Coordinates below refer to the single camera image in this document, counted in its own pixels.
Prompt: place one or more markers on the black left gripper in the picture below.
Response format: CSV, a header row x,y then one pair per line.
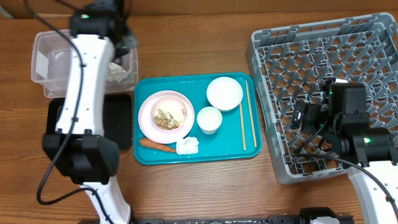
x,y
127,41

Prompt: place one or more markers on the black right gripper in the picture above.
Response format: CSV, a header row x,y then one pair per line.
x,y
310,115

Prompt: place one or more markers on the wooden chopstick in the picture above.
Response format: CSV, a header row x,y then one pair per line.
x,y
242,126
250,113

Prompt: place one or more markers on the white shallow bowl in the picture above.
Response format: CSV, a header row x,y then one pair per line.
x,y
224,93

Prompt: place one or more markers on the white paper cup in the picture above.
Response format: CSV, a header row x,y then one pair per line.
x,y
209,119

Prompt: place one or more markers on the white tissue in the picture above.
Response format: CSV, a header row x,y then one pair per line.
x,y
186,146

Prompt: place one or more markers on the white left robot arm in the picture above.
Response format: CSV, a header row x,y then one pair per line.
x,y
78,148

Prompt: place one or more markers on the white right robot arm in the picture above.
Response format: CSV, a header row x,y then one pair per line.
x,y
339,129

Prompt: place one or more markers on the grey dishwasher rack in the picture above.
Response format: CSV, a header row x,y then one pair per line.
x,y
287,65

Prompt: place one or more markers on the clear plastic waste bin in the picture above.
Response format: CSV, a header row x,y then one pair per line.
x,y
50,66

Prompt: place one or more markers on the crumpled white paper in bin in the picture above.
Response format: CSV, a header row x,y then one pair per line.
x,y
116,73

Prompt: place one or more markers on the teal plastic tray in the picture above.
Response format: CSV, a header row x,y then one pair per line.
x,y
225,143

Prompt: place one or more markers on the black tray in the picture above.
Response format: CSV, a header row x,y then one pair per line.
x,y
117,118

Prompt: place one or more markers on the pink plate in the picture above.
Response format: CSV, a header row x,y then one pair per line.
x,y
151,131

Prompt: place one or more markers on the orange carrot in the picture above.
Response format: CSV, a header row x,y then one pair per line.
x,y
145,142

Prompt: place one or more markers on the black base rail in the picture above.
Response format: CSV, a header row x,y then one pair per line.
x,y
321,215

